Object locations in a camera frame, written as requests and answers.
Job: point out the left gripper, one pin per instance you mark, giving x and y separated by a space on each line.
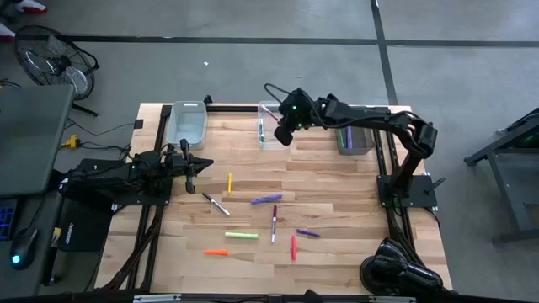
183 164

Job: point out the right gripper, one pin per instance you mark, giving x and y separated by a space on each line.
299 111

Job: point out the yellow highlighter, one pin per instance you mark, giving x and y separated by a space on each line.
230 183

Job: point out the black dry-erase marker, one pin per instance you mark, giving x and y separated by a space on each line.
215 203

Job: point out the green dry-erase marker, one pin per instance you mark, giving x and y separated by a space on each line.
261 130

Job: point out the dark green highlighter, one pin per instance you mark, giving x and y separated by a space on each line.
341 139

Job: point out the purple highlighter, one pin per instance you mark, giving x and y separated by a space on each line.
266 198
349 137

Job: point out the light green highlighter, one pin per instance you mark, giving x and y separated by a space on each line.
241 235

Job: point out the maroon dry-erase marker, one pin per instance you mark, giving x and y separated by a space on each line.
274 223

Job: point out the small purple marker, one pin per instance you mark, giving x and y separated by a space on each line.
308 232

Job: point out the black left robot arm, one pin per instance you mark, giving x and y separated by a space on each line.
105 177

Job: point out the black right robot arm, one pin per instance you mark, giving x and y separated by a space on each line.
414 139

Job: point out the clear plastic bin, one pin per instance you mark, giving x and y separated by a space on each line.
187 124
269 141

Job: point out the left clear plastic bin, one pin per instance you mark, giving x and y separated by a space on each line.
187 124

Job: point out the grey plastic bin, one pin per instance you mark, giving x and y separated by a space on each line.
364 143

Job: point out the orange highlighter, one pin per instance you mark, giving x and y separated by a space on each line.
216 252

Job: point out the pink highlighter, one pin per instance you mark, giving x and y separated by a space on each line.
294 248

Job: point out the yellow power plug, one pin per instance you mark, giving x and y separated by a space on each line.
72 141

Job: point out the black box white print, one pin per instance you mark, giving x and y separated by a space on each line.
84 227

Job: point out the grey laptop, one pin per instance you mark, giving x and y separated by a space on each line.
33 139

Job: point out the black floor fan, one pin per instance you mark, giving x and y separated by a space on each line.
54 63

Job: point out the black computer mouse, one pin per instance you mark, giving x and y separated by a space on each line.
23 248

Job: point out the dark grey desk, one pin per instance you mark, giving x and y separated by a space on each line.
25 282

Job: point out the person's foot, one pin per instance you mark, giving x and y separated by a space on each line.
6 33
31 6

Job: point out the black clamp bracket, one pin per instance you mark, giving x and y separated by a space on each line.
208 100

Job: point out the silver metal bracket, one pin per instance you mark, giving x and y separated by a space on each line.
156 299

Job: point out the grey metal cart frame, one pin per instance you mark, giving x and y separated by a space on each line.
522 189

